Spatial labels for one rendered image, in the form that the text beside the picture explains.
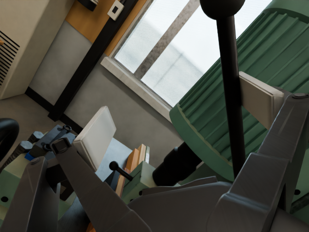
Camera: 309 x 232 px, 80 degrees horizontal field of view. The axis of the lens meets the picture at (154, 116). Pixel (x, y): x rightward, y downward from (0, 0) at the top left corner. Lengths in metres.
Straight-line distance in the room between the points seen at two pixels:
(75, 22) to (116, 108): 0.83
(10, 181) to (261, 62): 0.45
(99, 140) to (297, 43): 0.25
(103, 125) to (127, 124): 1.71
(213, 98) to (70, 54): 1.76
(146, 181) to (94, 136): 0.25
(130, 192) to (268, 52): 0.33
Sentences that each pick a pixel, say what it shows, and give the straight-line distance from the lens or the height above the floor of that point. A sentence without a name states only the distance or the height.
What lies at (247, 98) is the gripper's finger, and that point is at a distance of 0.18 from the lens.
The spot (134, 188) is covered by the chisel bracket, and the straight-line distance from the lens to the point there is 0.39.
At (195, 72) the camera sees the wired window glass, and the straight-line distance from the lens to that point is 1.78.
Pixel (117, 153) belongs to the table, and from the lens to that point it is 0.69.
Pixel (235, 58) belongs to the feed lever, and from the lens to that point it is 0.18.
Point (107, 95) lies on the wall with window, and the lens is 1.87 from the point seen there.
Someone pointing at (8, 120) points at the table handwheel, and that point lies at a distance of 0.53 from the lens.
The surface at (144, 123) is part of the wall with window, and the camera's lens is 1.85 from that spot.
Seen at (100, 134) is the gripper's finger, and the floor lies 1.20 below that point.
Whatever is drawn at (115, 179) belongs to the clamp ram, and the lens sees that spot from 0.46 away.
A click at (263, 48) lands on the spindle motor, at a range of 0.30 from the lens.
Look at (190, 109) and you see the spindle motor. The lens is 0.31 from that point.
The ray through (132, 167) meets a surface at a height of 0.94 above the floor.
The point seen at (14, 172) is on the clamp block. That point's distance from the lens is 0.42.
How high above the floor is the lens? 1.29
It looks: 19 degrees down
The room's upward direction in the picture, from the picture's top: 42 degrees clockwise
